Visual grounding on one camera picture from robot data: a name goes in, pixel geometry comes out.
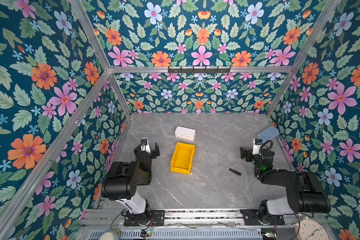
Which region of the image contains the black handled screwdriver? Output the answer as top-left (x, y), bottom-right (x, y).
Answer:
top-left (219, 164), bottom-right (242, 176)

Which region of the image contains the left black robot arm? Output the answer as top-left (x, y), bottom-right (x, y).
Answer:
top-left (101, 139), bottom-right (160, 221)

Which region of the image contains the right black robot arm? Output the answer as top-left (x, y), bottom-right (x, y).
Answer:
top-left (240, 147), bottom-right (331, 226)

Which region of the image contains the yellow plastic bin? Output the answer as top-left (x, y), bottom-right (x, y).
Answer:
top-left (170, 143), bottom-right (196, 175)

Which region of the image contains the grey blue flat box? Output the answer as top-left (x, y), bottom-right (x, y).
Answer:
top-left (257, 125), bottom-right (280, 141)

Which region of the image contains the white rectangular box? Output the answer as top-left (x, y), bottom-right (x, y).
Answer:
top-left (175, 126), bottom-right (196, 142)

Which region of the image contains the beige round object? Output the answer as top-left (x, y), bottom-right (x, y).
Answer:
top-left (99, 230), bottom-right (120, 240)

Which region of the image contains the white analog clock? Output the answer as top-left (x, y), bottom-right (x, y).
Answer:
top-left (294, 219), bottom-right (323, 240)

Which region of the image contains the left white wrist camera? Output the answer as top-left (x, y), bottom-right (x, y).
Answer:
top-left (141, 139), bottom-right (151, 154)

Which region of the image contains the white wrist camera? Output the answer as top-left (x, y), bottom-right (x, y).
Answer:
top-left (252, 139), bottom-right (263, 155)
top-left (141, 139), bottom-right (151, 154)

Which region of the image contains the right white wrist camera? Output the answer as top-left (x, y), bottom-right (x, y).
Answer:
top-left (252, 139), bottom-right (263, 155)

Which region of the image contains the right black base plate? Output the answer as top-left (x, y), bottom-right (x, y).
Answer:
top-left (240, 209), bottom-right (285, 226)

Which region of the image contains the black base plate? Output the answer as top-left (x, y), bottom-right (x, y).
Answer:
top-left (124, 210), bottom-right (166, 227)
top-left (240, 209), bottom-right (285, 226)

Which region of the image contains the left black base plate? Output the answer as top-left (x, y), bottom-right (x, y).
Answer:
top-left (124, 210), bottom-right (166, 227)

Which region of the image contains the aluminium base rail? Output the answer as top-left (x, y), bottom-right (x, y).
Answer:
top-left (79, 209), bottom-right (331, 234)

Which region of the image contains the black hook rail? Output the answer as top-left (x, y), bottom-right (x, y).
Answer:
top-left (168, 66), bottom-right (231, 74)

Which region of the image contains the white perforated cable duct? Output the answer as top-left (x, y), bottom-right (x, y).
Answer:
top-left (88, 229), bottom-right (263, 240)

